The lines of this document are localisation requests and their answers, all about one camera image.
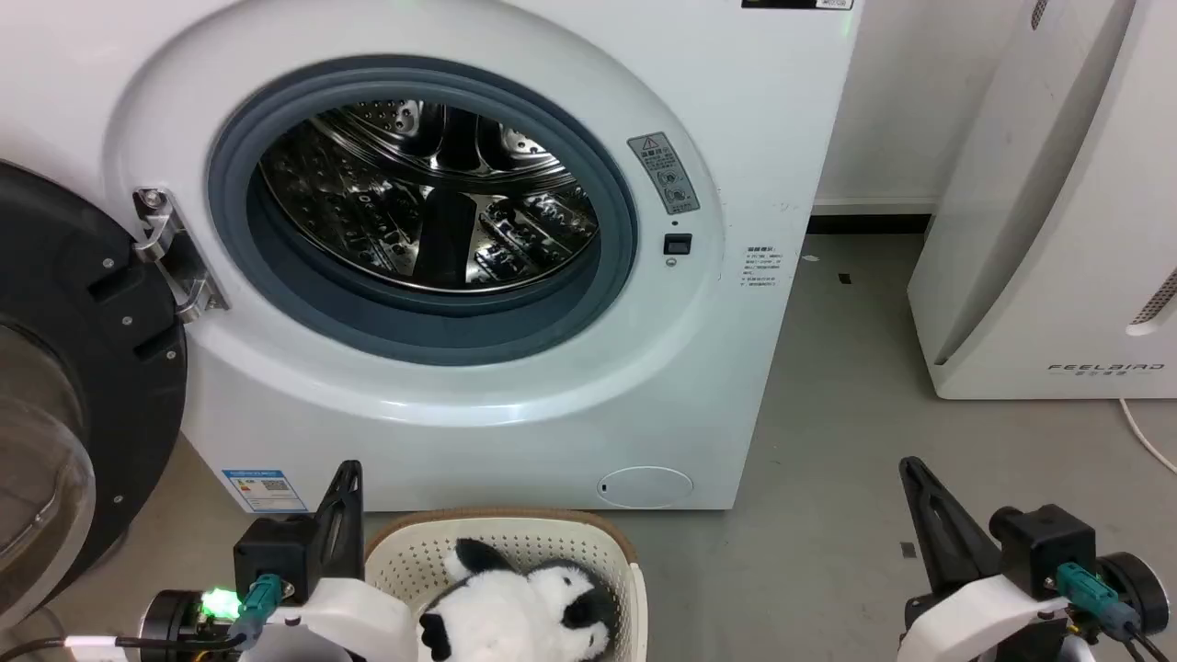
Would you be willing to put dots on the white Feelbird appliance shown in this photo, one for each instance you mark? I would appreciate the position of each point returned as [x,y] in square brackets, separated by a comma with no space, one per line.
[1057,230]

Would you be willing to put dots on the oval white filter cover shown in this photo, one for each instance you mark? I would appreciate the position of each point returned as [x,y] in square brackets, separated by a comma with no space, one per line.
[645,486]

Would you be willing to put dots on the white front-load washing machine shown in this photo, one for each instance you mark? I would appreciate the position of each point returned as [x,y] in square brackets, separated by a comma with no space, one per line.
[570,386]

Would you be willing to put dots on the black control panel display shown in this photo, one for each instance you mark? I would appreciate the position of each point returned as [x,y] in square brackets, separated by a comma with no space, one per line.
[798,4]

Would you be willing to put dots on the grey rubber door gasket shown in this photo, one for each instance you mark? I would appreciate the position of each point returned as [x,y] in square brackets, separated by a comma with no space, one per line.
[607,276]

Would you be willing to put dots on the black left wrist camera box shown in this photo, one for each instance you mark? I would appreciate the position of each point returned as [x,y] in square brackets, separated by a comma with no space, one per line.
[276,552]

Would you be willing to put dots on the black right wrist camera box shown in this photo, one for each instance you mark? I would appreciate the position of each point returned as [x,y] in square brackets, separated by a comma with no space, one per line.
[1044,542]

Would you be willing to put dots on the white perforated laundry basket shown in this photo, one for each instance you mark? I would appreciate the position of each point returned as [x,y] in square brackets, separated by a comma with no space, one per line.
[414,561]

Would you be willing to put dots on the small text label sticker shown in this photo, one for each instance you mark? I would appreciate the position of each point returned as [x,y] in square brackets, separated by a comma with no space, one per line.
[761,267]

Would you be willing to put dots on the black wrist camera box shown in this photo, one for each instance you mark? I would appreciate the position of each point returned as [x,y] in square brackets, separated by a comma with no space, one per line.
[1044,542]
[276,552]

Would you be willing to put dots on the silver metal door hinge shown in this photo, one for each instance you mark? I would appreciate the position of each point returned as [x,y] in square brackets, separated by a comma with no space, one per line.
[175,253]

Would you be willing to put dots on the blue energy label sticker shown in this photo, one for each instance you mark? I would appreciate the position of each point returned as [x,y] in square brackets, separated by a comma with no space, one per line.
[264,490]

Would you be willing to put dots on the black round washer door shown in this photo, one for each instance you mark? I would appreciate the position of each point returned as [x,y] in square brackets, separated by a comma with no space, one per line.
[83,368]

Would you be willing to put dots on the black door latch slot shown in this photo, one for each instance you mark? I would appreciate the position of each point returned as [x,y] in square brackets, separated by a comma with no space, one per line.
[677,245]

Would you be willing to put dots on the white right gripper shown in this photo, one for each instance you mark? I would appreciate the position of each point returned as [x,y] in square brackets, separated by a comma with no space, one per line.
[984,616]

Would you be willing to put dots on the black and white plush toy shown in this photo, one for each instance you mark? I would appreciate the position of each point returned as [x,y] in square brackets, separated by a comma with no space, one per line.
[524,616]

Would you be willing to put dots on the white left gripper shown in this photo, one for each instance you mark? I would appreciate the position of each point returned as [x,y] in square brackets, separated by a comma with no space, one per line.
[359,616]

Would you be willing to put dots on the stainless steel washing machine drum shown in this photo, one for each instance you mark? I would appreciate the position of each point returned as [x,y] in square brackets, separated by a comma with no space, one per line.
[405,202]

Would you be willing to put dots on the grey warning sticker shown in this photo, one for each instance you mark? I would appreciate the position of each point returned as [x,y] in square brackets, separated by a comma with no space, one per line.
[665,173]

